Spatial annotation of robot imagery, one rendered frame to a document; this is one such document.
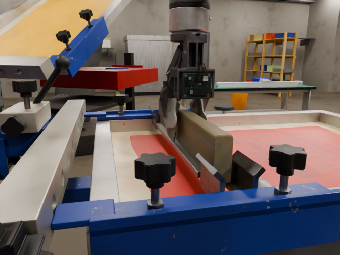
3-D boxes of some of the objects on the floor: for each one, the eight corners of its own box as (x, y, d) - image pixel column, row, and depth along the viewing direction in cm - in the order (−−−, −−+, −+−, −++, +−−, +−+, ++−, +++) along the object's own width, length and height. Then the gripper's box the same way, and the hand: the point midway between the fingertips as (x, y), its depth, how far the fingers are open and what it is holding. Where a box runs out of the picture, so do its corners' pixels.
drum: (227, 109, 687) (228, 83, 672) (242, 108, 697) (243, 82, 683) (235, 111, 650) (237, 84, 635) (250, 111, 661) (252, 84, 646)
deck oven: (164, 91, 1053) (164, 38, 1009) (172, 94, 948) (172, 36, 903) (125, 91, 1018) (123, 37, 974) (128, 95, 912) (126, 34, 868)
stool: (230, 137, 433) (232, 102, 420) (243, 147, 385) (246, 109, 372) (199, 138, 425) (201, 103, 413) (209, 149, 377) (211, 109, 364)
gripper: (164, 31, 47) (163, 152, 52) (228, 33, 50) (222, 148, 55) (155, 35, 55) (155, 139, 60) (211, 37, 58) (207, 136, 63)
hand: (183, 133), depth 60 cm, fingers open, 4 cm apart
